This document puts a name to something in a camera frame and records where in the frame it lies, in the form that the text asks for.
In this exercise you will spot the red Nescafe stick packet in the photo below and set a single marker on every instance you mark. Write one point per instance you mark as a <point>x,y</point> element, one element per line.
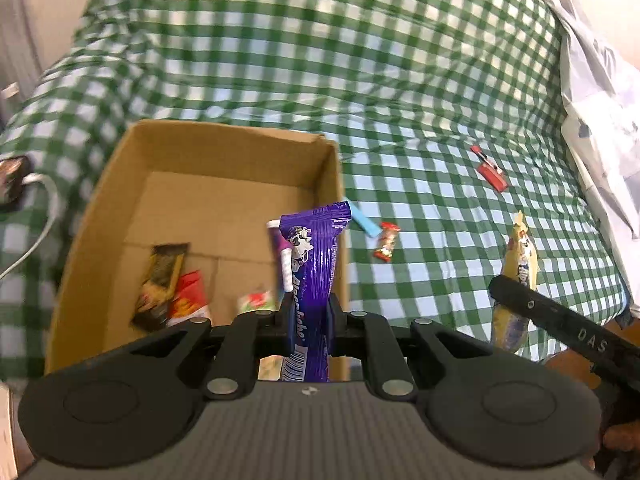
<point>489,170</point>

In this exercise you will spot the dark brown chocolate bar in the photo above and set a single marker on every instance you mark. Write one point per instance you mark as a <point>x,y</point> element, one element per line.
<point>158,286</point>

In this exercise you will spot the person's right hand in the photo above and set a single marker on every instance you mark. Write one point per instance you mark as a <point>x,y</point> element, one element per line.
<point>616,387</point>

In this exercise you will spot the grey curtain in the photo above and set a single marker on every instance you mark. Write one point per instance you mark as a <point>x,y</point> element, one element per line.
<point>21,66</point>

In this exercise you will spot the purple Milka chocolate bar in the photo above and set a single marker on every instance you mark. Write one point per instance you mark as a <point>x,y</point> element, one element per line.
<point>313,235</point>

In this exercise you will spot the white rumpled cloth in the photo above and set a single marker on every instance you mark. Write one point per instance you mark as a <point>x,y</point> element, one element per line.
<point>600,94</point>

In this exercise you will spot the light blue stick packet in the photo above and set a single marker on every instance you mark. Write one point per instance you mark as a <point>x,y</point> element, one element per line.
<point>372,229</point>

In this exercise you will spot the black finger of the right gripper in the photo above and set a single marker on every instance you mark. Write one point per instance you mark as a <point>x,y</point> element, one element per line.
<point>565,327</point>

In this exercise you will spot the red snack packet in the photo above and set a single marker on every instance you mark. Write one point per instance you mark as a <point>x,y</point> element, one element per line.
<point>190,299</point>

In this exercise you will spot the purple white stick packet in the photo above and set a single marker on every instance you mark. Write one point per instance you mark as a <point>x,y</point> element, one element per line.
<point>282,250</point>

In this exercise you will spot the small red orange candy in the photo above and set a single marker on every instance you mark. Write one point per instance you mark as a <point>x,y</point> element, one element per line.
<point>387,241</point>

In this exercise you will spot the open cardboard box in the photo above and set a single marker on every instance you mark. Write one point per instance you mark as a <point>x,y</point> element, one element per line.
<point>213,187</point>

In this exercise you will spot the black smartphone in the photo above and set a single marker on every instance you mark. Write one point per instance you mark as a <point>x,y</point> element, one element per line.
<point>13,171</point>

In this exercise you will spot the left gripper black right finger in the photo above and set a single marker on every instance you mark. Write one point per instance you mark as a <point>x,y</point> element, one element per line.
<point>397,362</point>

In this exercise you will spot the sachima snack pack green label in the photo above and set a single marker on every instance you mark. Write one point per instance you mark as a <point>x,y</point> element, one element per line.
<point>269,367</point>

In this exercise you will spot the green white checkered sofa cover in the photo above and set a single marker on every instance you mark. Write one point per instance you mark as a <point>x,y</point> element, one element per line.
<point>404,87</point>

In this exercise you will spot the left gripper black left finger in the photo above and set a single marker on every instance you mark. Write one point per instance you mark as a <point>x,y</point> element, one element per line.
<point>220,361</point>

